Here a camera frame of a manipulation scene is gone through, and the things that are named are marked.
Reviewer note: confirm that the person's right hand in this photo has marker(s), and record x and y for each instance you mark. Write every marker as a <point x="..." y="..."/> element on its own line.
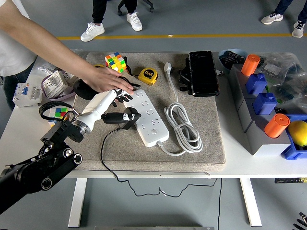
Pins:
<point x="105" y="80"/>

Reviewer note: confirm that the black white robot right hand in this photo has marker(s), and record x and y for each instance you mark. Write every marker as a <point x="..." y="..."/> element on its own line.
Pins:
<point x="302" y="222"/>

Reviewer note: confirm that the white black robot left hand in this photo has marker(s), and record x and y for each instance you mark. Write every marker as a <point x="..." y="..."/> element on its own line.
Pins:
<point x="100" y="105"/>

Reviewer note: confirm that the black plug adapter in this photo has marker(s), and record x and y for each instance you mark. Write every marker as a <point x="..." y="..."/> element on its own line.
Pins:
<point x="133" y="112"/>

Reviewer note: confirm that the white power strip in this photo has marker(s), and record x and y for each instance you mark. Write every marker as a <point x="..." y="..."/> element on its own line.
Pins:
<point x="153" y="124"/>

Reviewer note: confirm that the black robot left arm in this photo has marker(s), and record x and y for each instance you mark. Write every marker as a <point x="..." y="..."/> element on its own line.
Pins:
<point x="48" y="165"/>

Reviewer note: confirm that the person's right forearm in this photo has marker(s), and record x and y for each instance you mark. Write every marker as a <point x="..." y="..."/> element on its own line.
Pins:
<point x="48" y="45"/>

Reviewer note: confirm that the yellow tape measure black face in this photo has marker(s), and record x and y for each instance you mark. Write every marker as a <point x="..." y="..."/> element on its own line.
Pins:
<point x="99" y="65"/>

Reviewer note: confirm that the large colourful puzzle cube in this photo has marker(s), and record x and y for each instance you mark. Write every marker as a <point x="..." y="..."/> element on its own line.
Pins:
<point x="115" y="63"/>

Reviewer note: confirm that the black cloth pouch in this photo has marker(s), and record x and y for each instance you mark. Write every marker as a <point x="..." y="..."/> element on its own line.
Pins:
<point x="82" y="92"/>

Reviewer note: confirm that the lavender tray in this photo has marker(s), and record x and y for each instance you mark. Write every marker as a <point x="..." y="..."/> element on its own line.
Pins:
<point x="60" y="97"/>

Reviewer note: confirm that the yellow tape measure with label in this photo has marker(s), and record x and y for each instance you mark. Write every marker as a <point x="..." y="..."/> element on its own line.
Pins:
<point x="147" y="76"/>

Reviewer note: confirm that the small colourful puzzle cube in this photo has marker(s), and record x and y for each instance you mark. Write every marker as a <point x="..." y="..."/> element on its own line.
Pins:
<point x="58" y="112"/>

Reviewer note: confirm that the yellow black label strip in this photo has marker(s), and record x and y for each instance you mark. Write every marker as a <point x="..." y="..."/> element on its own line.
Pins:
<point x="287" y="180"/>

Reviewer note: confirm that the person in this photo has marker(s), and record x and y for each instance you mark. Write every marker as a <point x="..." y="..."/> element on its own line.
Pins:
<point x="92" y="31"/>
<point x="12" y="60"/>
<point x="272" y="18"/>

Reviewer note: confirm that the white table leg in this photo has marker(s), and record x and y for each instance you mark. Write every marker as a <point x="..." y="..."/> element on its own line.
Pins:
<point x="250" y="203"/>
<point x="77" y="203"/>

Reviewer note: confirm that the grey-brown mat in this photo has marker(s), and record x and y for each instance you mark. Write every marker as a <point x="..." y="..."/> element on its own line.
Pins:
<point x="132" y="153"/>

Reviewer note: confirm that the clear plastic parts bag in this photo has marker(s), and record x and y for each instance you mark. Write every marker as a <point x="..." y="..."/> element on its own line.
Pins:
<point x="45" y="68"/>
<point x="280" y="62"/>
<point x="292" y="91"/>

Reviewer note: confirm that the black chair base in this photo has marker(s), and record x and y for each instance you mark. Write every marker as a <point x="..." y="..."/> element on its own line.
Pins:
<point x="120" y="10"/>

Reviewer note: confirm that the blue bin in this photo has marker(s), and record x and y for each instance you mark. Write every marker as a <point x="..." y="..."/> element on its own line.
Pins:
<point x="291" y="152"/>

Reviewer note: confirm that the white circuit breaker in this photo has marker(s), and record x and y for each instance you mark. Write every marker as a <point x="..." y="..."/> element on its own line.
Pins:
<point x="26" y="94"/>

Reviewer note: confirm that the grey block holder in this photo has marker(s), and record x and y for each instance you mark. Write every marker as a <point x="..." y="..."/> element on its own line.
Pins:
<point x="263" y="143"/>

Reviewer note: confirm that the yellow lemon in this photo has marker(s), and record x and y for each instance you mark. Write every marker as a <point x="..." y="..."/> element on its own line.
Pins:
<point x="298" y="133"/>

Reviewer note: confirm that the glossy black case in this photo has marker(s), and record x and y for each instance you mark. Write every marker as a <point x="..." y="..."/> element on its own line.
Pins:
<point x="204" y="74"/>

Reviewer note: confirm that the orange cylinder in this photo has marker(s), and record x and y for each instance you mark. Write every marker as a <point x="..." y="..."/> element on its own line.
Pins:
<point x="275" y="125"/>
<point x="250" y="64"/>

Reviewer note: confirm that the light blue bowl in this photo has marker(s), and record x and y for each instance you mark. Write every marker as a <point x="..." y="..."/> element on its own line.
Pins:
<point x="224" y="65"/>

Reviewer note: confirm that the blue block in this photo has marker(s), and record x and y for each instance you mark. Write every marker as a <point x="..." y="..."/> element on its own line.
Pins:
<point x="264" y="104"/>
<point x="256" y="84"/>

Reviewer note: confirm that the black printed packet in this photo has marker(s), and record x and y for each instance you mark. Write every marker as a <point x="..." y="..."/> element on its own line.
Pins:
<point x="232" y="57"/>

